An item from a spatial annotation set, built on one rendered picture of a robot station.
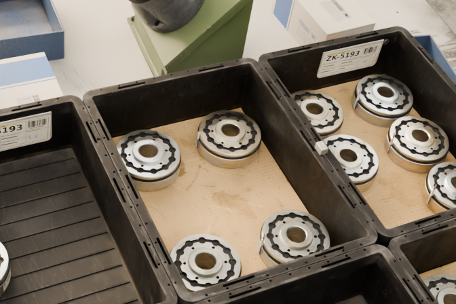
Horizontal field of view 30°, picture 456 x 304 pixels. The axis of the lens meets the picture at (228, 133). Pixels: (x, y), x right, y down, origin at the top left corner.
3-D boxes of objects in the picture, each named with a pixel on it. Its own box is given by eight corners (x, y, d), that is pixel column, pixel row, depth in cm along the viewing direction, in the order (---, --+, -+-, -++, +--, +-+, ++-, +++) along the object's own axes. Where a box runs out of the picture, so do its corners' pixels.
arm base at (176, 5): (135, -1, 170) (102, -25, 163) (191, -51, 166) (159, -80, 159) (159, 47, 161) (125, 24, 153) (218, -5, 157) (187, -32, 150)
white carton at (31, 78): (-20, 100, 156) (-23, 63, 150) (45, 87, 161) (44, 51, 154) (9, 178, 144) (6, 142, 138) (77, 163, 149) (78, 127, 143)
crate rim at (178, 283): (78, 103, 130) (79, 91, 128) (252, 66, 142) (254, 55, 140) (181, 316, 107) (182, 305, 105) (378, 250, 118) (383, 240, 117)
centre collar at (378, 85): (366, 86, 149) (366, 84, 149) (390, 82, 151) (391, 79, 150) (378, 106, 146) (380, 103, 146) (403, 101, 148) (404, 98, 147)
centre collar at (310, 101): (294, 104, 143) (294, 101, 143) (318, 98, 145) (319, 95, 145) (309, 123, 141) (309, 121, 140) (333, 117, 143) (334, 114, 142)
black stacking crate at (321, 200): (79, 146, 137) (80, 95, 129) (242, 108, 148) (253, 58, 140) (174, 353, 114) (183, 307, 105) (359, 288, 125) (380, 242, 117)
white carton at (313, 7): (270, 10, 187) (277, -23, 181) (315, 0, 192) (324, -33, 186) (317, 68, 176) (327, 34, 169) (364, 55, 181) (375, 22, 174)
